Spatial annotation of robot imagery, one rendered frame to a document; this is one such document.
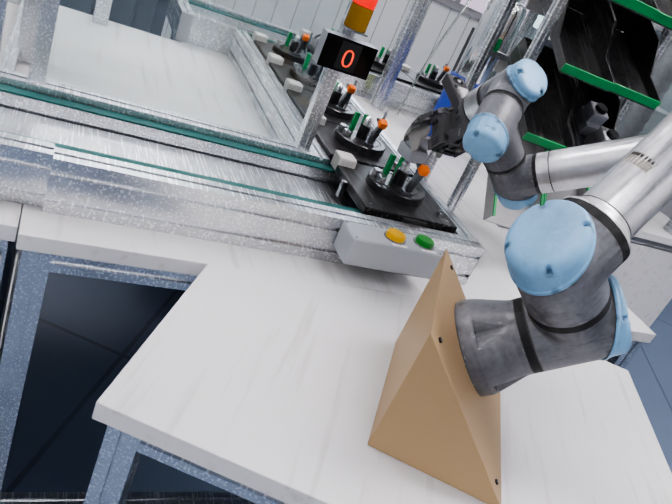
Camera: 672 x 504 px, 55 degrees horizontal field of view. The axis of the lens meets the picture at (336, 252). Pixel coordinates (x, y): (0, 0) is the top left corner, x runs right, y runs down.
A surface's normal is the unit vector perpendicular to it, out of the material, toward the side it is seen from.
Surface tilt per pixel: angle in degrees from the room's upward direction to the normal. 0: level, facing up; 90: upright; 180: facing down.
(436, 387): 90
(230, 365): 0
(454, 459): 90
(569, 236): 58
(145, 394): 0
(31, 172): 90
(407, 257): 90
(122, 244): 0
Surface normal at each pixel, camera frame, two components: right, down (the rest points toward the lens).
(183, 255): 0.37, -0.82
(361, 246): 0.29, 0.55
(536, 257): -0.53, -0.55
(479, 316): -0.15, -0.70
